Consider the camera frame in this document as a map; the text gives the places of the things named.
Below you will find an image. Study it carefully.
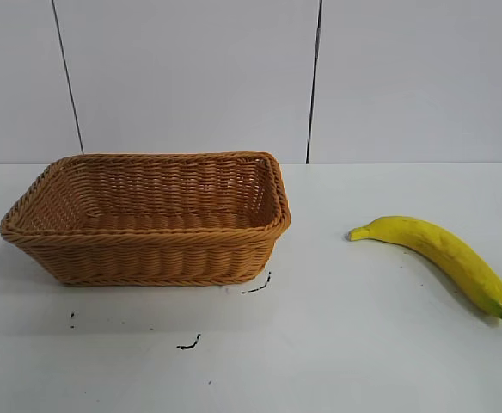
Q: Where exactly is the yellow banana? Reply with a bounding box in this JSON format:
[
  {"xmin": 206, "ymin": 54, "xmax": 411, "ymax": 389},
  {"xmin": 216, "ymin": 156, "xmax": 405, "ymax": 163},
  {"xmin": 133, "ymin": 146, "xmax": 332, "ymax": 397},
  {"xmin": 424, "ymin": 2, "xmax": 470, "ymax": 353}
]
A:
[{"xmin": 346, "ymin": 215, "xmax": 502, "ymax": 322}]

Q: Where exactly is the woven wicker rectangular basket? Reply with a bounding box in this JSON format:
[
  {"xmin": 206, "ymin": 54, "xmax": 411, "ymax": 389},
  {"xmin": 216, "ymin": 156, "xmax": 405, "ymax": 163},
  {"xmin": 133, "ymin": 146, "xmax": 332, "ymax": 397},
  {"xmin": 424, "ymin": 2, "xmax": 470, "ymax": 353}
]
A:
[{"xmin": 0, "ymin": 151, "xmax": 292, "ymax": 288}]

